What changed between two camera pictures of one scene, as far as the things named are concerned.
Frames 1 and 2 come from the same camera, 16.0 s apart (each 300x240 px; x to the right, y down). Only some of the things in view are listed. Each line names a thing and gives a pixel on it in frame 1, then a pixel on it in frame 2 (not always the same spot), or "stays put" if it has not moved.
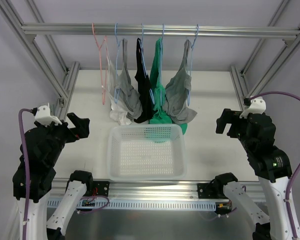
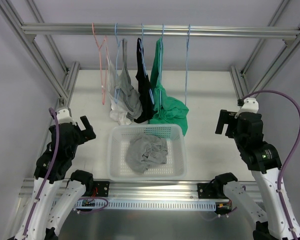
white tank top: x=119 y=113 stays put
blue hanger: x=189 y=90 → x=187 y=64
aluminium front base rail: x=121 y=190 stays put
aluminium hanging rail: x=288 y=32 stays put
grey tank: x=175 y=98 → x=143 y=150
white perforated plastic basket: x=146 y=153 stays put
